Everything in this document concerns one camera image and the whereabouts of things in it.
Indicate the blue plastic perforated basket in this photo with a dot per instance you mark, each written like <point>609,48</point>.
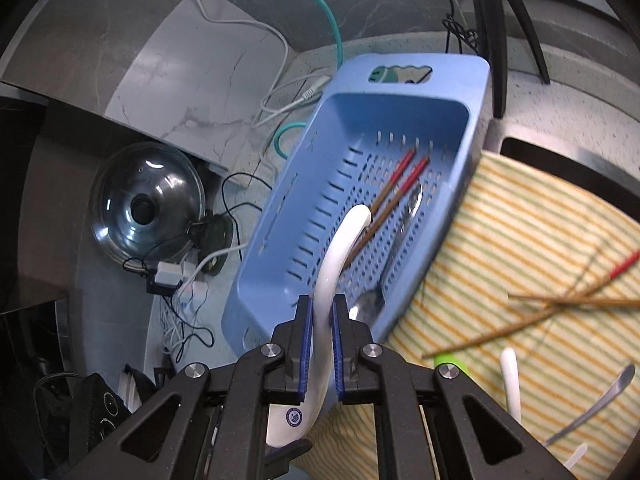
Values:
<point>374,110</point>

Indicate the white charger adapter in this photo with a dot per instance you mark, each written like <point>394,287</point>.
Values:
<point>168,274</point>

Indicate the white ceramic soup spoon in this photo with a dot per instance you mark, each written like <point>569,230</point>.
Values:
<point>290,423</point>

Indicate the stainless steel spoon in basket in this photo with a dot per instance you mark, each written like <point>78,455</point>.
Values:
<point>370,303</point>

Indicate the white plastic utensil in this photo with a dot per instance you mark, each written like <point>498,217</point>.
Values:
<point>576,456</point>

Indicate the striped yellow green mat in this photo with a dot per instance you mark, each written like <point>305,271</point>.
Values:
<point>521,231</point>

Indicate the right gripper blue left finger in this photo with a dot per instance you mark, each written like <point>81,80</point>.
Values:
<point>297,361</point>

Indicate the red-tipped wooden chopstick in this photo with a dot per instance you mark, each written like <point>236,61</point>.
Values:
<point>392,181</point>
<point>389,208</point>

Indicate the black tripod stand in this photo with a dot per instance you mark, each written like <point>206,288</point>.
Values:
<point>493,46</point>

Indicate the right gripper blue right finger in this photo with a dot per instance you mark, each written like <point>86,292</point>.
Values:
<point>344,349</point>

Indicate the stainless steel spoon on mat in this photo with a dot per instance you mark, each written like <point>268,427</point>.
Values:
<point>620,384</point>

